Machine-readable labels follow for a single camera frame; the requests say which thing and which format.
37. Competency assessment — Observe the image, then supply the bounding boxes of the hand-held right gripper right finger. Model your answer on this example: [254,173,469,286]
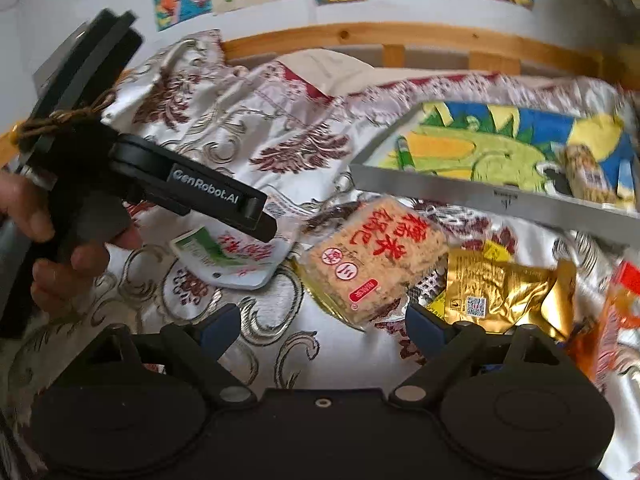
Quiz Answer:
[389,304,586,408]

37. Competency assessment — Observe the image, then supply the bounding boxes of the colourful painted tray liner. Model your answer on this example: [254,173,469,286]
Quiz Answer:
[364,101,637,206]

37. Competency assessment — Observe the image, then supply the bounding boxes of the gold foil snack packet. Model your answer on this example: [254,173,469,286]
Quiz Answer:
[425,239,579,342]

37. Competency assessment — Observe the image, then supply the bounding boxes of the white barcode label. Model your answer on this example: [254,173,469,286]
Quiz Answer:
[265,192,308,218]

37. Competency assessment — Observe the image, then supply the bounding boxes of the person's left hand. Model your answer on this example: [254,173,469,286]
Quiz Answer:
[0,171,144,317]

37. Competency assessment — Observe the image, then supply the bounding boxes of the wooden bed headboard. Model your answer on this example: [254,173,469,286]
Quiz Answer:
[0,22,640,167]

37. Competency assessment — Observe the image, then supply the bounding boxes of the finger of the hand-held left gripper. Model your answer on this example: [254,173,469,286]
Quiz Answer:
[220,194,279,242]

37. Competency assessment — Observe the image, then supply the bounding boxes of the grey shallow tray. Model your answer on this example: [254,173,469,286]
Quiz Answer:
[349,100,640,248]

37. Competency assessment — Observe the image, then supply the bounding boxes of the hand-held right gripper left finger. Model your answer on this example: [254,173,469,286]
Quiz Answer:
[62,304,257,409]

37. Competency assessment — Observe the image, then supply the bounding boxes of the floral printed blanket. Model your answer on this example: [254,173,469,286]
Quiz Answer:
[0,29,640,480]

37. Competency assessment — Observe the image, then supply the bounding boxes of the white green snack packet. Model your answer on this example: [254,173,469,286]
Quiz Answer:
[169,225,296,290]

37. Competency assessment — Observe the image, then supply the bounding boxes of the beige pillow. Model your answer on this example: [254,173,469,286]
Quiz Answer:
[275,49,417,98]

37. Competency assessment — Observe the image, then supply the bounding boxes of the nut bar snack packet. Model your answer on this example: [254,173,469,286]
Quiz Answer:
[562,144,619,206]

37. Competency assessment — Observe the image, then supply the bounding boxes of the rice cracker packet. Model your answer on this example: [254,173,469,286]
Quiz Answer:
[297,196,448,331]

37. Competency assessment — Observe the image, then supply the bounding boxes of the orange snack packet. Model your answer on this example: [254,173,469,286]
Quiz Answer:
[565,259,640,397]

